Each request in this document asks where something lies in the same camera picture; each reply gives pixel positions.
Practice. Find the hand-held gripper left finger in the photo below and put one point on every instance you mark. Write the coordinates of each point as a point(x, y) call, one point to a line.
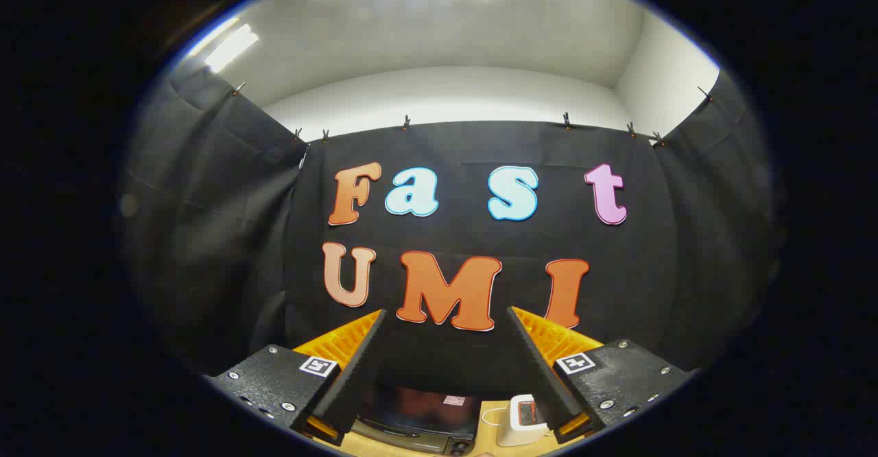
point(357, 375)

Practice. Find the white box appliance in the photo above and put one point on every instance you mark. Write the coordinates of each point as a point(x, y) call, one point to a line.
point(511, 431)

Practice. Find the black toaster oven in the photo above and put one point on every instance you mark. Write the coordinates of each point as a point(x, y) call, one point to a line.
point(411, 409)

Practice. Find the row of black clips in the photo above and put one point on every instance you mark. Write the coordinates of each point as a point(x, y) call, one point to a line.
point(566, 121)

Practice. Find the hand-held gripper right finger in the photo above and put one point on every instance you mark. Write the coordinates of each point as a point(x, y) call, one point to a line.
point(542, 375)

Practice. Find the narrow ceiling light panel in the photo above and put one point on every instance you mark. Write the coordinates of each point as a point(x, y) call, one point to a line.
point(232, 48)

